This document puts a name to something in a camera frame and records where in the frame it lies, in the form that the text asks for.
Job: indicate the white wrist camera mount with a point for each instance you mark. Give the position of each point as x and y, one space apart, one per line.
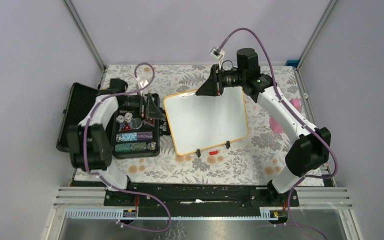
142 82
218 54

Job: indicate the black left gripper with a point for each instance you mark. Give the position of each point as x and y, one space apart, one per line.
152 111

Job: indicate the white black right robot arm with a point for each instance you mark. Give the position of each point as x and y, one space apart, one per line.
309 143

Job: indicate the white red whiteboard marker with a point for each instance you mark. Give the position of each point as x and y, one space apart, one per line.
189 94

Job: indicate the black whiteboard foot clip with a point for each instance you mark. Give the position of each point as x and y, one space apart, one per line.
198 153
228 144

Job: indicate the blue corner bracket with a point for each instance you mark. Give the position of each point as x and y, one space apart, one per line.
292 63

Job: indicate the pink wedge block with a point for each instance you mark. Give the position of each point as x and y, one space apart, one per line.
281 119

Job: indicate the black poker chip case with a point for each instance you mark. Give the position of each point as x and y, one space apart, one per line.
130 135

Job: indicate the yellow framed whiteboard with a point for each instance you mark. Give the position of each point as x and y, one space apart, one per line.
204 122

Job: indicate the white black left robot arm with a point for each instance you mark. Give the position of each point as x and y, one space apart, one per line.
89 146

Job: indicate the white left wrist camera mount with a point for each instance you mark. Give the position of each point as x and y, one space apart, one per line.
142 82

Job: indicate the red marker cap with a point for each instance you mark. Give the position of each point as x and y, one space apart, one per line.
212 153

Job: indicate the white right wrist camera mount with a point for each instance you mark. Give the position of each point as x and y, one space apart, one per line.
218 54

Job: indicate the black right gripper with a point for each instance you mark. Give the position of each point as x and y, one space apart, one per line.
214 86

